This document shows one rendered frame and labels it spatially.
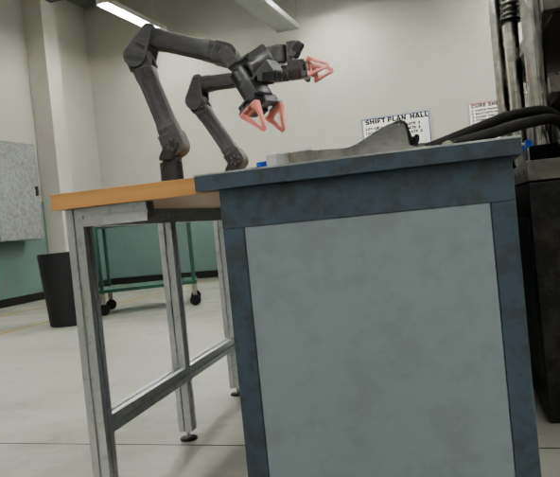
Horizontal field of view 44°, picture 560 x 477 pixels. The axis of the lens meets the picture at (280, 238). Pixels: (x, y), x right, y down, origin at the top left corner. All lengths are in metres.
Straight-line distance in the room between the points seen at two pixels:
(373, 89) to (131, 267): 4.49
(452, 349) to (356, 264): 0.27
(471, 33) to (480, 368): 8.18
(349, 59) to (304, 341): 8.29
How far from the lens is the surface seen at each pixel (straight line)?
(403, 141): 2.09
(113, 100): 11.00
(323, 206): 1.49
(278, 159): 1.79
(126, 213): 1.69
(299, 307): 1.52
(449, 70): 9.43
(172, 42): 1.96
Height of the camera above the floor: 0.67
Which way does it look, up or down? 1 degrees down
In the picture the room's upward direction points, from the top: 6 degrees counter-clockwise
